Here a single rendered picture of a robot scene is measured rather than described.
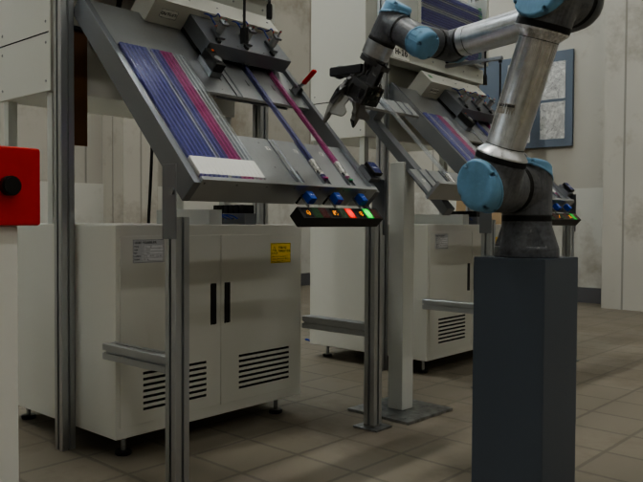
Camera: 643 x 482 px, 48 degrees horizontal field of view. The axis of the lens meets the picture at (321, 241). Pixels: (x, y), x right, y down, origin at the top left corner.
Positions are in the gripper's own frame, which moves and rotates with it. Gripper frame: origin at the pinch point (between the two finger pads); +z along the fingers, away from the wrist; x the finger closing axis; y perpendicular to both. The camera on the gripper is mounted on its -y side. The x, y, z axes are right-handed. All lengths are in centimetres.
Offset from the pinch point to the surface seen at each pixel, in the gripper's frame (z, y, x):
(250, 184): 15.8, 9.1, -32.0
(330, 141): 11.9, -14.8, 19.0
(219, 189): 18.2, 8.5, -40.2
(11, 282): 42, 8, -84
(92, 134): 160, -321, 140
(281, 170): 15.4, 1.4, -14.7
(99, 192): 196, -297, 144
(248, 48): -3.1, -42.0, -2.1
